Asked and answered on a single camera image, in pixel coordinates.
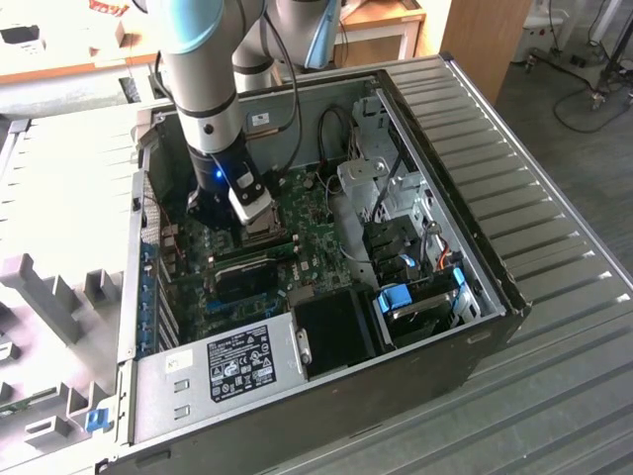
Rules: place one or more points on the thin metal locking lever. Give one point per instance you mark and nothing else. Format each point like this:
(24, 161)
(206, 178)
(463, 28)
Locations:
(269, 238)

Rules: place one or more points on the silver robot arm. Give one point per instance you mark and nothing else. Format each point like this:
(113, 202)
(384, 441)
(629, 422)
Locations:
(207, 89)

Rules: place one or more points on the CPU socket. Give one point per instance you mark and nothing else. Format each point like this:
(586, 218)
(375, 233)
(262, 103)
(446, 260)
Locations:
(287, 232)

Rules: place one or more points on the blue slot latch strip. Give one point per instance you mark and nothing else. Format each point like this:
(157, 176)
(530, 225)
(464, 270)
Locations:
(146, 287)

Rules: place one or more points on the green RAM stick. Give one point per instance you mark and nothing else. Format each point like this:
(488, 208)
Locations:
(279, 251)
(25, 405)

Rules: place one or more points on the black graphics card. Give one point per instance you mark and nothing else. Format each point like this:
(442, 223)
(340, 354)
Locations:
(247, 284)

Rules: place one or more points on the green motherboard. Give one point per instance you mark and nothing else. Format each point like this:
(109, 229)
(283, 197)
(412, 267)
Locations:
(316, 247)

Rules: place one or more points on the black foam block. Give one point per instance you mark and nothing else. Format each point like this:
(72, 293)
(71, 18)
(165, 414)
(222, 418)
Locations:
(128, 89)

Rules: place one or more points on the silver drive cage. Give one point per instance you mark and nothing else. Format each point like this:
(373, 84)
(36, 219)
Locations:
(361, 170)

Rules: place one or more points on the black disk bay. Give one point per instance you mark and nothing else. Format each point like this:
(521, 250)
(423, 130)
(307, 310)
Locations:
(390, 237)

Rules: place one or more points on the grey parts rack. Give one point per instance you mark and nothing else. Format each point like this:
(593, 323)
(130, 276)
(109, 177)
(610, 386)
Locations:
(49, 297)

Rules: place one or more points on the small brown cardboard box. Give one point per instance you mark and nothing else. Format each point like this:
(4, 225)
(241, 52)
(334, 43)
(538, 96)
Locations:
(120, 33)

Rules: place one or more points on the silver power supply unit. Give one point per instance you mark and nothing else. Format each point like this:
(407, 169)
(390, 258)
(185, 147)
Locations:
(163, 396)

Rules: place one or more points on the hard disk in blue carrier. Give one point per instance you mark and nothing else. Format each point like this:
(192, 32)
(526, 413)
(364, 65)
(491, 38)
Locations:
(393, 299)

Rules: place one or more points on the wooden desk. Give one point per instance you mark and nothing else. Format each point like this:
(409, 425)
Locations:
(49, 62)

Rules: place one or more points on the red snack packet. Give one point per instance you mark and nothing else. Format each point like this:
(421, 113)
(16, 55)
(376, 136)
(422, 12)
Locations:
(109, 7)

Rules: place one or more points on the small wooden table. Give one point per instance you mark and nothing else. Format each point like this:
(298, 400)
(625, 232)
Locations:
(381, 15)

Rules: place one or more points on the white label printer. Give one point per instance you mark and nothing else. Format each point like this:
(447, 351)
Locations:
(20, 37)

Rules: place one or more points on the black open PC case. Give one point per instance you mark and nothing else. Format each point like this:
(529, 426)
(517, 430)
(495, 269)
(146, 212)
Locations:
(395, 386)

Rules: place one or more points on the wooden cabinet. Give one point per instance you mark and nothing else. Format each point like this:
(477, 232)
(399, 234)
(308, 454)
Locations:
(479, 44)

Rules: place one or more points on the white wheeled equipment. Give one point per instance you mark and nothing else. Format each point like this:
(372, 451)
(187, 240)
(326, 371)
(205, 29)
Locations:
(536, 29)

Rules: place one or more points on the black wheeled stand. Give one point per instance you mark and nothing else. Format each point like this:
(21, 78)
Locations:
(598, 99)

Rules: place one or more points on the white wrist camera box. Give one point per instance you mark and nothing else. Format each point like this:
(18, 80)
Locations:
(252, 208)

